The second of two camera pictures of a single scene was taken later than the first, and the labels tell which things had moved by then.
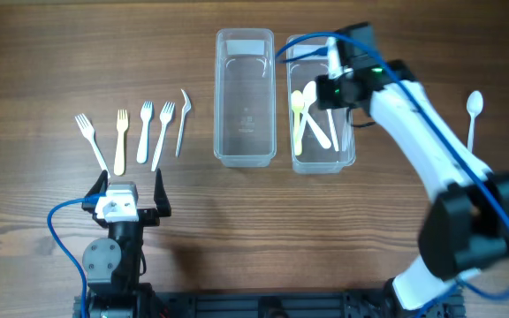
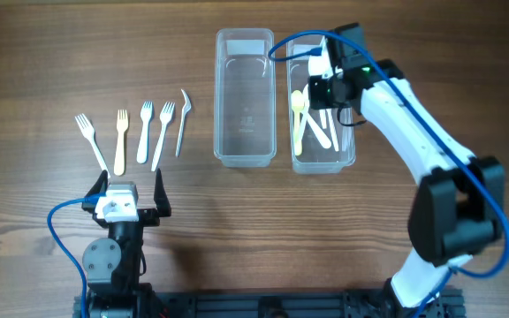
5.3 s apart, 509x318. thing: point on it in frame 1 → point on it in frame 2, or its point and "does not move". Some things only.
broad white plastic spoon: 317,132 does not move
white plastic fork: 166,114 does not move
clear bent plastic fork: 186,107 does not move
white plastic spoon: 474,105 → 322,117
